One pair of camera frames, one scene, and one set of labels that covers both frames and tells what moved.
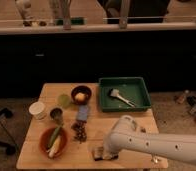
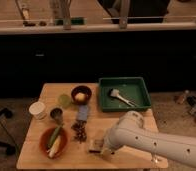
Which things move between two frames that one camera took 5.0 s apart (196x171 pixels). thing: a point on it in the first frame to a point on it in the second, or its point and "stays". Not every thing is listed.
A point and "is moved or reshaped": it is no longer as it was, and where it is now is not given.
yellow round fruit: x=80 y=96 stays
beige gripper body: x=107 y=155 stays
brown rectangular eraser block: x=98 y=153 is moved or reshaped
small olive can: x=57 y=114 stays
